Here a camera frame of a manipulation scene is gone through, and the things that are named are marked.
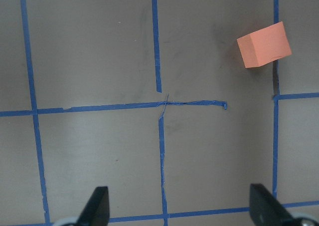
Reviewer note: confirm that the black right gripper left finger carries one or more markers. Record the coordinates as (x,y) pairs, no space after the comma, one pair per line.
(97,210)

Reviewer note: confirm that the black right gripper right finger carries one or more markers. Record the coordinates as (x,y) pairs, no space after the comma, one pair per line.
(265,210)

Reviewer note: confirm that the orange foam cube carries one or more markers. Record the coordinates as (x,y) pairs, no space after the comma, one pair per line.
(264,46)

